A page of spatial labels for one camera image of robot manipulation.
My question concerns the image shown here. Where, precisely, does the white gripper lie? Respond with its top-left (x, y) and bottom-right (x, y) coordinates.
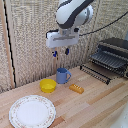
top-left (45, 29), bottom-right (80, 58)

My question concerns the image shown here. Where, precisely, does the black oven door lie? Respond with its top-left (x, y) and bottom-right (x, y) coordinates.
top-left (79, 63), bottom-right (112, 85)

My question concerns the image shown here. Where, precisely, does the black oven tray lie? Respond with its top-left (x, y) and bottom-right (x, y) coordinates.
top-left (89, 49), bottom-right (127, 70)

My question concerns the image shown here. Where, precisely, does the blue mug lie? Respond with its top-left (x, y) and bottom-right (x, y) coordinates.
top-left (55, 67), bottom-right (72, 85)

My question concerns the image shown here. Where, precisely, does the woven folding screen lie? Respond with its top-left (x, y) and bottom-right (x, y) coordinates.
top-left (0, 0), bottom-right (128, 92)

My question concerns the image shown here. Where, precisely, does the yellow bowl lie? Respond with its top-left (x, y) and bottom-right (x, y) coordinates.
top-left (39, 78), bottom-right (58, 94)

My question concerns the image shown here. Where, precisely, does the orange rectangular block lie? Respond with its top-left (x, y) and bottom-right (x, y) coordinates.
top-left (69, 83), bottom-right (85, 95)

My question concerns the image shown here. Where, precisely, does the black dish rack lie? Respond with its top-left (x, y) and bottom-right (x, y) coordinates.
top-left (97, 37), bottom-right (128, 80)

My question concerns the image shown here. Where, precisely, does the white floral rim plate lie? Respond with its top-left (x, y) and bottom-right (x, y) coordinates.
top-left (8, 94), bottom-right (57, 128)

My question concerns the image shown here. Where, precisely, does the black cable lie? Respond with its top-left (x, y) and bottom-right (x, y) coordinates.
top-left (78, 11), bottom-right (128, 37)

